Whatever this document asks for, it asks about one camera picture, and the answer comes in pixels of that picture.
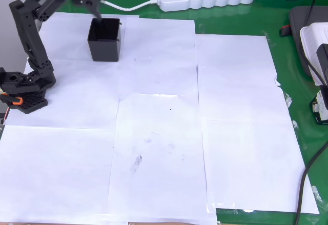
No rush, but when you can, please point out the white power strip cable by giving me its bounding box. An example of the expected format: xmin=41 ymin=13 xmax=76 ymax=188
xmin=100 ymin=0 xmax=160 ymax=12

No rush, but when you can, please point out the black camera device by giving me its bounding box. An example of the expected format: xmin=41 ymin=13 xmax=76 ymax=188
xmin=316 ymin=43 xmax=328 ymax=86

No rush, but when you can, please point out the thick black cable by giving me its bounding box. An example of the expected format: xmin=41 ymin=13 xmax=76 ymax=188
xmin=294 ymin=142 xmax=328 ymax=225

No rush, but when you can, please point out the black camera cable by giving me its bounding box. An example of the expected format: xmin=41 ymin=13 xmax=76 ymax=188
xmin=306 ymin=60 xmax=328 ymax=85

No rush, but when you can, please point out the white paper sheet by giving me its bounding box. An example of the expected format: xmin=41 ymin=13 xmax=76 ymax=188
xmin=107 ymin=93 xmax=218 ymax=225
xmin=119 ymin=16 xmax=199 ymax=100
xmin=197 ymin=65 xmax=292 ymax=122
xmin=4 ymin=55 xmax=122 ymax=130
xmin=38 ymin=11 xmax=140 ymax=62
xmin=194 ymin=33 xmax=279 ymax=87
xmin=0 ymin=124 xmax=129 ymax=224
xmin=201 ymin=118 xmax=320 ymax=215

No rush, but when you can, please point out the white device at right edge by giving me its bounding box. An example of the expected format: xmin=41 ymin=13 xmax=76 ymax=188
xmin=299 ymin=22 xmax=328 ymax=86

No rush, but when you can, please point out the thin black monitor cable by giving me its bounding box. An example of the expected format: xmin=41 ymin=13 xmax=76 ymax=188
xmin=306 ymin=0 xmax=316 ymax=30

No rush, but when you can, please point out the orange black table clamp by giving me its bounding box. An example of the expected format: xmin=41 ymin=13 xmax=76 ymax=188
xmin=0 ymin=93 xmax=24 ymax=106

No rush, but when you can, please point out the black square plastic cup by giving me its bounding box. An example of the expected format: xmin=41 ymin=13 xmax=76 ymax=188
xmin=87 ymin=17 xmax=122 ymax=63

